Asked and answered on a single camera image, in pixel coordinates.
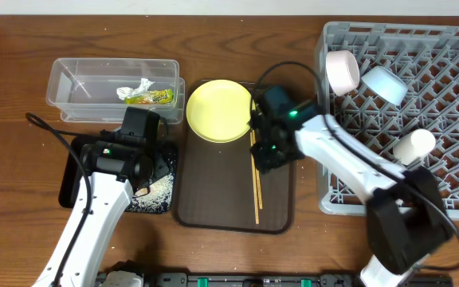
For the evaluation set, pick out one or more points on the grey dishwasher rack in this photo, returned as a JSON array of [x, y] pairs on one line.
[[426, 59]]

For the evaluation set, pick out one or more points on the clear plastic bin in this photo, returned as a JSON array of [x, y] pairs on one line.
[[85, 89]]

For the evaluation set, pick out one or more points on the dark brown serving tray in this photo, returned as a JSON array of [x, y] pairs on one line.
[[216, 188]]

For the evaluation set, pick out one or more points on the green snack wrapper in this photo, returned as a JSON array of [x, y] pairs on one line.
[[152, 97]]

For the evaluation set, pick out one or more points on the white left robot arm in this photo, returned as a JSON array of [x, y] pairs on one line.
[[113, 173]]

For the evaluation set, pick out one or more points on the pink white bowl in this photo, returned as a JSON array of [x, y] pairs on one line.
[[342, 71]]

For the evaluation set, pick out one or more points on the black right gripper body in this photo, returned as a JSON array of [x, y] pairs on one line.
[[271, 155]]

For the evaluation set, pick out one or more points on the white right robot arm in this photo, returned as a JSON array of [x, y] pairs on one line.
[[406, 218]]

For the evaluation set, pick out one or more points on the wooden chopstick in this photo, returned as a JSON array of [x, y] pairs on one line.
[[258, 177], [255, 195]]

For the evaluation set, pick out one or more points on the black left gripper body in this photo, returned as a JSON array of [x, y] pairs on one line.
[[159, 163]]

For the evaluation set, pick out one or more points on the light blue bowl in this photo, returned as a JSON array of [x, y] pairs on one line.
[[385, 84]]

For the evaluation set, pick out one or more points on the pile of rice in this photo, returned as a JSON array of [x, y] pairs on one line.
[[155, 199]]

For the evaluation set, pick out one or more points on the white tissue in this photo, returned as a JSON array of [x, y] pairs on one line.
[[127, 92]]

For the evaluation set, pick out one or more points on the yellow plate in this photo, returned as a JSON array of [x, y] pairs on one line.
[[219, 111]]

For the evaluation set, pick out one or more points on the black square tray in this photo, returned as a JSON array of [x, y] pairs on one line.
[[71, 179]]

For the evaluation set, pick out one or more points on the small white cup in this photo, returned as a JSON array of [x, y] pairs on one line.
[[416, 145]]

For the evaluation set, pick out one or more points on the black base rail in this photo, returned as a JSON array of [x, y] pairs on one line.
[[128, 273]]

